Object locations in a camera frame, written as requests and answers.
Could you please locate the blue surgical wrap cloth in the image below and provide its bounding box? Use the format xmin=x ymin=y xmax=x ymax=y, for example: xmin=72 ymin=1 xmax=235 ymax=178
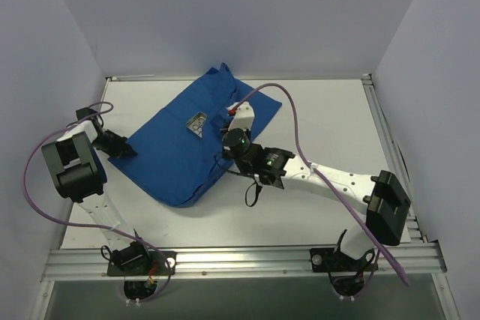
xmin=106 ymin=61 xmax=283 ymax=209

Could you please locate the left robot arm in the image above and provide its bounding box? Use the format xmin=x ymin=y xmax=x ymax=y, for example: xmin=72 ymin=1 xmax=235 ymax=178
xmin=41 ymin=116 xmax=152 ymax=275

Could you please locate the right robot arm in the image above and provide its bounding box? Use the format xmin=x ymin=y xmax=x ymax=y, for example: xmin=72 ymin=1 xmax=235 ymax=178
xmin=222 ymin=128 xmax=411 ymax=270

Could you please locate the steel instrument tray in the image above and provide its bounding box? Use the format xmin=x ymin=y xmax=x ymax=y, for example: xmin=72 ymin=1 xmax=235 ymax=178
xmin=186 ymin=112 xmax=207 ymax=138

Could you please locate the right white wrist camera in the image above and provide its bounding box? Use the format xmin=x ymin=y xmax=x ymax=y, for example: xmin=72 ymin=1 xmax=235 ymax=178
xmin=225 ymin=101 xmax=255 ymax=132

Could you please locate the aluminium back rail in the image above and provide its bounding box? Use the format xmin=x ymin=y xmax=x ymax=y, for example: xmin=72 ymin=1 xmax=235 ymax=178
xmin=106 ymin=73 xmax=373 ymax=82

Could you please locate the aluminium rail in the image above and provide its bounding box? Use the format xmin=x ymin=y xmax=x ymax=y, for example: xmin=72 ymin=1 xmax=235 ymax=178
xmin=106 ymin=73 xmax=373 ymax=82
xmin=42 ymin=242 xmax=447 ymax=281
xmin=361 ymin=74 xmax=428 ymax=243

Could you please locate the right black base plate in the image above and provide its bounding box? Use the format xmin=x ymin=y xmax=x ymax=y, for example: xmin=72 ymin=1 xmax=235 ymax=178
xmin=310 ymin=247 xmax=378 ymax=273

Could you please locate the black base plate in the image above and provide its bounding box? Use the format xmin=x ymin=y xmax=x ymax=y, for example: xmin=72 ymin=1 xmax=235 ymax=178
xmin=310 ymin=247 xmax=378 ymax=273
xmin=106 ymin=250 xmax=176 ymax=277

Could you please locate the aluminium right rail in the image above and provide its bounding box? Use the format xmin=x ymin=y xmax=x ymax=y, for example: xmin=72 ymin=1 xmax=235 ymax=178
xmin=361 ymin=74 xmax=428 ymax=243

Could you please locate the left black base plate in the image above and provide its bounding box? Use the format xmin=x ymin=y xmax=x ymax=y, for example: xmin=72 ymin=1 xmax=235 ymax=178
xmin=106 ymin=250 xmax=176 ymax=277

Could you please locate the aluminium front rail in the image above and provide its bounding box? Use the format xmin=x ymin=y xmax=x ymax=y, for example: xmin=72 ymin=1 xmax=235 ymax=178
xmin=42 ymin=242 xmax=447 ymax=281

